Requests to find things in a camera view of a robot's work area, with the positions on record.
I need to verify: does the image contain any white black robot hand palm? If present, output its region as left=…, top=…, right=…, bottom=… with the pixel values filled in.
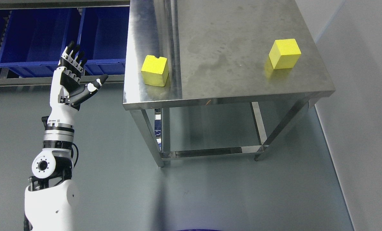
left=49, top=57, right=92, bottom=111

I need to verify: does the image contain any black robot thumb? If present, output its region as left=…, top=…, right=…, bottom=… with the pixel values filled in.
left=65, top=74, right=108, bottom=106

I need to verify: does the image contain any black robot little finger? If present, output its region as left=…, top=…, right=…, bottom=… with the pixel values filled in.
left=62, top=41, right=75, bottom=63

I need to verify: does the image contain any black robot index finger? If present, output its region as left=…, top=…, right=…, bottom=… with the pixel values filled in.
left=78, top=58, right=87, bottom=73

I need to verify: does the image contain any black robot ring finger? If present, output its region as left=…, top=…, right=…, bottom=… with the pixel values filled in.
left=69, top=45, right=80, bottom=66

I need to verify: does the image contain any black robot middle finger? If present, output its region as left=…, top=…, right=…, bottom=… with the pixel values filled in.
left=74, top=51, right=84, bottom=69

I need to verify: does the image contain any yellow foam block notched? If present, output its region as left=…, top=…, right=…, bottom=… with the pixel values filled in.
left=141, top=55, right=169, bottom=87

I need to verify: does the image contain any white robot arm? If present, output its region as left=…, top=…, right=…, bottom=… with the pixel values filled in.
left=23, top=41, right=108, bottom=231

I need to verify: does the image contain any metal shelf rack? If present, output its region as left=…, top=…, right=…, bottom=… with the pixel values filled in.
left=0, top=0, right=130, bottom=87

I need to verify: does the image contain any yellow foam cube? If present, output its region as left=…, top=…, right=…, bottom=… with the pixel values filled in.
left=268, top=38, right=302, bottom=70

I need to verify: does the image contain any stainless steel table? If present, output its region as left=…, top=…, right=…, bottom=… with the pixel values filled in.
left=123, top=0, right=335, bottom=167

